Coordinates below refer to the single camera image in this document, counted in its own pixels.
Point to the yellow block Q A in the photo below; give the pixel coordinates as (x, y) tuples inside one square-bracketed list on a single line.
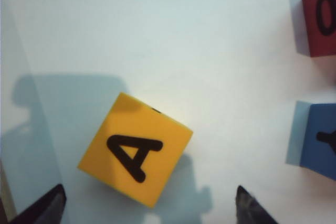
[(123, 119)]

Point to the blue block Z L 3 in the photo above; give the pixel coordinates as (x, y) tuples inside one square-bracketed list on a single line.
[(323, 155)]

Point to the pink block R T 4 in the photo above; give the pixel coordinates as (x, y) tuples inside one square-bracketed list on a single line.
[(312, 37)]

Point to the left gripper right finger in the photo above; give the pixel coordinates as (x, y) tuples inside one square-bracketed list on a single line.
[(249, 211)]

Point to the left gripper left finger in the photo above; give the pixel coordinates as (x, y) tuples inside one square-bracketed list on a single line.
[(47, 208)]

